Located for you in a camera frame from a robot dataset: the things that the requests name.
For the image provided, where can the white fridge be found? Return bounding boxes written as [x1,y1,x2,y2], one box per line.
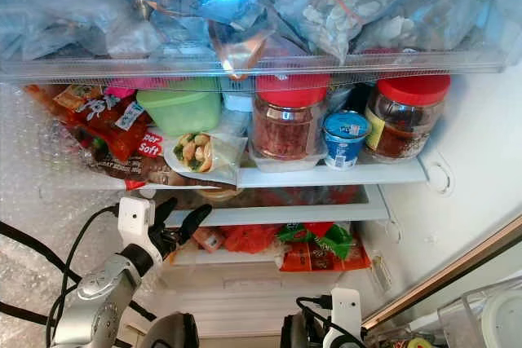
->
[0,0,522,348]

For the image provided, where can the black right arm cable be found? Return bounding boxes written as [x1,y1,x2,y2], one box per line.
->
[296,295,335,342]

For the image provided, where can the red snack bag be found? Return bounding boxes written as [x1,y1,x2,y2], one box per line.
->
[24,83,166,190]

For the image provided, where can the blue white yogurt cup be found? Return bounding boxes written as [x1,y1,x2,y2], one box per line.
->
[322,110,372,171]

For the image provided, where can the red lid jar yellow label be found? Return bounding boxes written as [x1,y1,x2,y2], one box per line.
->
[363,74,452,160]

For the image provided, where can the plastic wrapped food roll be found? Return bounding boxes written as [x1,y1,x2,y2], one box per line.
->
[163,130,247,187]

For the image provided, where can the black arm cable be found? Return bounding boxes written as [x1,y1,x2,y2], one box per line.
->
[45,204,123,348]
[296,295,335,342]

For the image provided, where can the small orange food pack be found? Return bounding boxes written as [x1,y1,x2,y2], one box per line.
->
[196,227,225,253]

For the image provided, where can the clear bubble wrap sheet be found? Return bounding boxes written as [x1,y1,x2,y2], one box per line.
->
[0,83,156,348]

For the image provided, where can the black tape strip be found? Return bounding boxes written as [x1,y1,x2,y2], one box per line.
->
[0,222,84,285]

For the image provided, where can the red plastic food bag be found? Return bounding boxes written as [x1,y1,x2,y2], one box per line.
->
[220,224,282,254]

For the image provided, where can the green orange snack pack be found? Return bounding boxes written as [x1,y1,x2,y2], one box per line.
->
[277,222,372,273]

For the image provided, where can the glass fridge shelf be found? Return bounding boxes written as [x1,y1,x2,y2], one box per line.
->
[167,185,391,228]

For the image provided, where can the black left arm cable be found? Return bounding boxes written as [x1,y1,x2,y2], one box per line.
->
[45,204,123,348]

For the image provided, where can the red lid jar reddish content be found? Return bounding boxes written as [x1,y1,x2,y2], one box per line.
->
[251,75,331,161]

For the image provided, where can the green plastic container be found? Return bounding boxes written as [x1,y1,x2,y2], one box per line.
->
[137,79,223,139]

